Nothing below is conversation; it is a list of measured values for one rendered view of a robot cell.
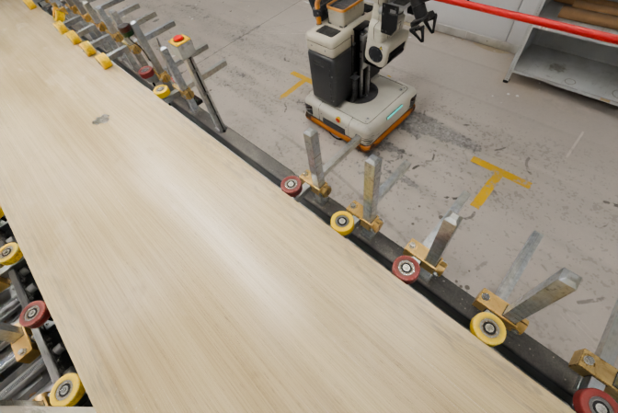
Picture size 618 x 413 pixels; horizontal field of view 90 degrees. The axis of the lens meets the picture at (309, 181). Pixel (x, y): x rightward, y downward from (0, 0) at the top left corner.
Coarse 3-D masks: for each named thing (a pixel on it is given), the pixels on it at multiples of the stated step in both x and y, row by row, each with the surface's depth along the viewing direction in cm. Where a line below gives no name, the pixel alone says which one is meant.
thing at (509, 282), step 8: (536, 232) 103; (528, 240) 102; (536, 240) 102; (528, 248) 101; (520, 256) 100; (528, 256) 99; (512, 264) 100; (520, 264) 98; (512, 272) 97; (520, 272) 97; (504, 280) 96; (512, 280) 96; (504, 288) 94; (512, 288) 94; (504, 296) 93; (488, 312) 91
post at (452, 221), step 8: (448, 216) 79; (456, 216) 78; (448, 224) 79; (456, 224) 77; (440, 232) 84; (448, 232) 81; (440, 240) 87; (448, 240) 84; (432, 248) 93; (440, 248) 90; (432, 256) 95; (440, 256) 92; (432, 264) 99; (424, 272) 107
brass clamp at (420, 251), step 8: (416, 240) 105; (408, 248) 103; (416, 248) 103; (424, 248) 103; (416, 256) 102; (424, 256) 101; (424, 264) 101; (440, 264) 99; (432, 272) 101; (440, 272) 99
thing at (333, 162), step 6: (354, 138) 139; (360, 138) 138; (348, 144) 137; (354, 144) 137; (342, 150) 135; (348, 150) 135; (336, 156) 134; (342, 156) 134; (330, 162) 132; (336, 162) 132; (324, 168) 131; (330, 168) 132; (324, 174) 130; (306, 186) 126; (306, 192) 127; (294, 198) 124; (300, 198) 125
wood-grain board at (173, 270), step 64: (0, 0) 280; (0, 64) 206; (64, 64) 195; (0, 128) 163; (64, 128) 156; (128, 128) 150; (192, 128) 144; (0, 192) 134; (64, 192) 130; (128, 192) 125; (192, 192) 121; (256, 192) 118; (64, 256) 111; (128, 256) 108; (192, 256) 105; (256, 256) 102; (320, 256) 99; (64, 320) 97; (128, 320) 95; (192, 320) 92; (256, 320) 90; (320, 320) 88; (384, 320) 86; (448, 320) 84; (128, 384) 84; (192, 384) 82; (256, 384) 81; (320, 384) 79; (384, 384) 77; (448, 384) 76; (512, 384) 74
